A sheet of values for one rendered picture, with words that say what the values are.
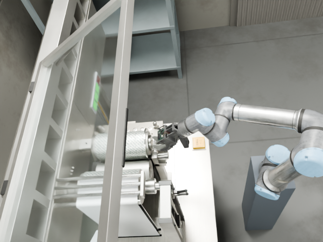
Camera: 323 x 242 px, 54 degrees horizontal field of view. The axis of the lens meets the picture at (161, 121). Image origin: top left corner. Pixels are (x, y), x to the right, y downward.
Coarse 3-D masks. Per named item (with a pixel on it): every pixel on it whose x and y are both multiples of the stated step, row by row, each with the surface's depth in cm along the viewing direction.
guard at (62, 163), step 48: (96, 48) 103; (48, 96) 115; (96, 96) 90; (48, 144) 99; (96, 144) 80; (48, 192) 86; (96, 192) 71; (0, 240) 95; (48, 240) 77; (96, 240) 65
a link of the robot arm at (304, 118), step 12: (228, 108) 137; (240, 108) 134; (252, 108) 132; (264, 108) 130; (228, 120) 137; (240, 120) 136; (252, 120) 132; (264, 120) 129; (276, 120) 126; (288, 120) 123; (300, 120) 120; (312, 120) 117; (300, 132) 122
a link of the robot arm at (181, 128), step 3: (183, 120) 135; (180, 123) 135; (183, 123) 134; (180, 126) 135; (183, 126) 134; (180, 129) 135; (183, 129) 134; (186, 129) 133; (180, 132) 135; (183, 132) 134; (186, 132) 134; (183, 135) 136; (186, 135) 136; (189, 135) 137
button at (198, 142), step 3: (192, 138) 188; (195, 138) 187; (198, 138) 187; (201, 138) 187; (195, 141) 186; (198, 141) 186; (201, 141) 186; (204, 141) 186; (195, 144) 185; (198, 144) 185; (201, 144) 185; (204, 144) 184; (195, 147) 184; (198, 147) 184; (201, 147) 184; (204, 147) 184
